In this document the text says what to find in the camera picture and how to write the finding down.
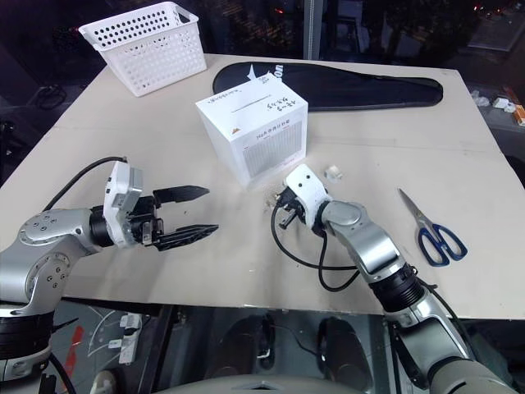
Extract black racket bag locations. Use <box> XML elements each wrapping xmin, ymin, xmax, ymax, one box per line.
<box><xmin>212</xmin><ymin>61</ymin><xmax>445</xmax><ymax>112</ymax></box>

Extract blue-handled scissors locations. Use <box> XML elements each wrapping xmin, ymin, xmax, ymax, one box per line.
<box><xmin>396</xmin><ymin>187</ymin><xmax>469</xmax><ymax>268</ymax></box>

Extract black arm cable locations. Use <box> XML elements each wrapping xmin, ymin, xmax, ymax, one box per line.
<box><xmin>271</xmin><ymin>204</ymin><xmax>358</xmax><ymax>291</ymax></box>
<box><xmin>42</xmin><ymin>155</ymin><xmax>129</xmax><ymax>213</ymax></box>

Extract white slotted cardboard box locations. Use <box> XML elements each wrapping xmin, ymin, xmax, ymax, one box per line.
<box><xmin>194</xmin><ymin>78</ymin><xmax>310</xmax><ymax>191</ymax></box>

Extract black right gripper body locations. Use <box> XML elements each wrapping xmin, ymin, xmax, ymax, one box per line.
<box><xmin>275</xmin><ymin>186</ymin><xmax>307</xmax><ymax>227</ymax></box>

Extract grey robot torso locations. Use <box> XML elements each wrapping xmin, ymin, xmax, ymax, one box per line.
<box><xmin>161</xmin><ymin>369</ymin><xmax>371</xmax><ymax>394</ymax></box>

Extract white perforated plastic basket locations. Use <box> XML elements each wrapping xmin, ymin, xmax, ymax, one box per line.
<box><xmin>78</xmin><ymin>1</ymin><xmax>208</xmax><ymax>99</ymax></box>

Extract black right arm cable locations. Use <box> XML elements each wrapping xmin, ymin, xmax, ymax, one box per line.
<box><xmin>271</xmin><ymin>204</ymin><xmax>358</xmax><ymax>291</ymax></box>

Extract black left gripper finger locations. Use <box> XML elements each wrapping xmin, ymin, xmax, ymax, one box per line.
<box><xmin>153</xmin><ymin>185</ymin><xmax>211</xmax><ymax>205</ymax></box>
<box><xmin>153</xmin><ymin>223</ymin><xmax>220</xmax><ymax>253</ymax></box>

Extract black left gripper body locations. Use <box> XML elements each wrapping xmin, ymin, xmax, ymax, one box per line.
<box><xmin>126</xmin><ymin>194</ymin><xmax>166</xmax><ymax>248</ymax></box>

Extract black floor cable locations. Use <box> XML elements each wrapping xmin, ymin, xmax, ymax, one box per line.
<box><xmin>38</xmin><ymin>83</ymin><xmax>67</xmax><ymax>110</ymax></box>

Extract grey window frame post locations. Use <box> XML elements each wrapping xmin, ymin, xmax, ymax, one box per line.
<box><xmin>303</xmin><ymin>0</ymin><xmax>320</xmax><ymax>61</ymax></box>

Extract small white floor object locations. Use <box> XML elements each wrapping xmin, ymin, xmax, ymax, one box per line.
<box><xmin>493</xmin><ymin>97</ymin><xmax>516</xmax><ymax>115</ymax></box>

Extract white power adapter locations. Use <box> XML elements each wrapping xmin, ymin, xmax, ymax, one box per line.
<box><xmin>109</xmin><ymin>313</ymin><xmax>144</xmax><ymax>365</ymax></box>

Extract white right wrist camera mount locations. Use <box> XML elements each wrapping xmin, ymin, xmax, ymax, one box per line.
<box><xmin>285</xmin><ymin>163</ymin><xmax>331</xmax><ymax>227</ymax></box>

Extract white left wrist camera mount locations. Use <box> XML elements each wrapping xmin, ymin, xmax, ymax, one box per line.
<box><xmin>102</xmin><ymin>160</ymin><xmax>145</xmax><ymax>249</ymax></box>

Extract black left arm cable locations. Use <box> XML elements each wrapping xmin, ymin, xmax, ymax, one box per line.
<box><xmin>42</xmin><ymin>155</ymin><xmax>129</xmax><ymax>213</ymax></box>

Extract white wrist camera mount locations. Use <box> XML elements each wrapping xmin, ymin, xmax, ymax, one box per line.
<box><xmin>102</xmin><ymin>160</ymin><xmax>145</xmax><ymax>249</ymax></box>
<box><xmin>285</xmin><ymin>163</ymin><xmax>331</xmax><ymax>227</ymax></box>

